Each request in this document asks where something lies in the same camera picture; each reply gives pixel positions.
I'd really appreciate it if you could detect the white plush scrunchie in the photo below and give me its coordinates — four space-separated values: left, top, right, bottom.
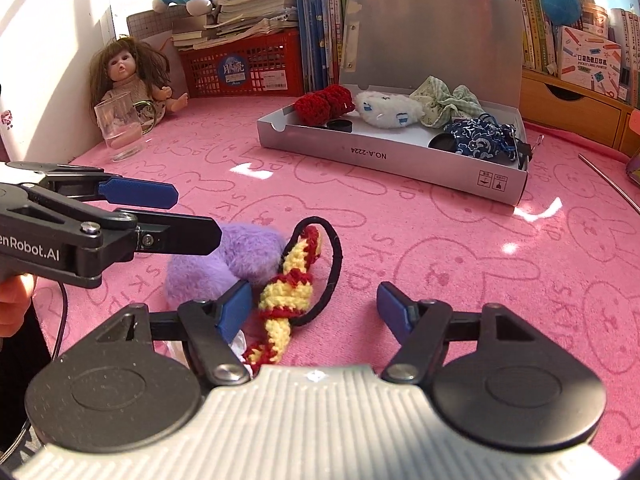
355 91 425 130

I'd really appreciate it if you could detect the brown-haired doll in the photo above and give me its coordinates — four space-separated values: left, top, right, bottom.
90 35 190 128

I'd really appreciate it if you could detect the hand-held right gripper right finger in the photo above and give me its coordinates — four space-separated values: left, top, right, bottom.
376 281 543 383

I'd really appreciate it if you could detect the red crochet scrunchie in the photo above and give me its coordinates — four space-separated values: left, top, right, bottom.
293 85 356 125

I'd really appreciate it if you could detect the grey grid board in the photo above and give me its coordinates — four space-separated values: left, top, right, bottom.
126 10 176 46

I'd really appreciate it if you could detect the black binder clip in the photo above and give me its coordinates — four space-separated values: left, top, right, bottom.
515 135 546 168

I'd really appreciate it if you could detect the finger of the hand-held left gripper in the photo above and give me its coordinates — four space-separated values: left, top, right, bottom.
82 207 223 262
5 161 179 211

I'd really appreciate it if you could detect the black cable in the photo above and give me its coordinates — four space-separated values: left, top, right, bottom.
0 280 68 461

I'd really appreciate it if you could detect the silver cardboard box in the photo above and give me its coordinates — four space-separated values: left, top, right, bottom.
256 0 529 207

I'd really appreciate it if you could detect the yellow red crochet hair tie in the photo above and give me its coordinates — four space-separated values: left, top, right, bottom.
242 216 343 373

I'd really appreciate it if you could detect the white printed carton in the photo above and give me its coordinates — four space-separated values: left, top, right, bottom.
556 25 623 96

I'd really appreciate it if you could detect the stack of flat books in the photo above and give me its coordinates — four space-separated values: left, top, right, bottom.
172 0 301 51

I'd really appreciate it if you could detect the large red plastic basket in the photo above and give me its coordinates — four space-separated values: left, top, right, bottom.
178 29 306 99

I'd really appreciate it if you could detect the person's left hand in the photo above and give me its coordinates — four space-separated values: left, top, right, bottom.
0 275 37 333

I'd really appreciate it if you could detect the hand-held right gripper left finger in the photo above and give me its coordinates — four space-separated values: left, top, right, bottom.
95 280 253 386

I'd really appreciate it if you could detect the row of upright books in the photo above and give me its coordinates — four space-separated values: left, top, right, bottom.
295 0 640 92

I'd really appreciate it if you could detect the purple fluffy scrunchie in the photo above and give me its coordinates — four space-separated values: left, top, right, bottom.
165 223 288 311

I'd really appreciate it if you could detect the dark clothing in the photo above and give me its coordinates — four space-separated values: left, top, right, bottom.
0 305 53 456

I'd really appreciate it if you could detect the green gingham scrunchie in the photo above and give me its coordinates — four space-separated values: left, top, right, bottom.
410 76 485 128

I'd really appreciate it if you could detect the thin metal rod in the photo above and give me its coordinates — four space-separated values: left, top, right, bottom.
578 154 640 213

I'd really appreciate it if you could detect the pink bunny print mat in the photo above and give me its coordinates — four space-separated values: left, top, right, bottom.
30 95 640 471

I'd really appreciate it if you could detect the wooden drawer unit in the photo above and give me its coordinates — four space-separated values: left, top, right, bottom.
520 67 640 156

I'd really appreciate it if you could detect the glass mug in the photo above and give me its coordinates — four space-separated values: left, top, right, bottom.
94 97 163 162

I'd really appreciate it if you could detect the blue patterned scrunchie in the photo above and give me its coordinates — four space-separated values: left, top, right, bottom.
444 114 523 162

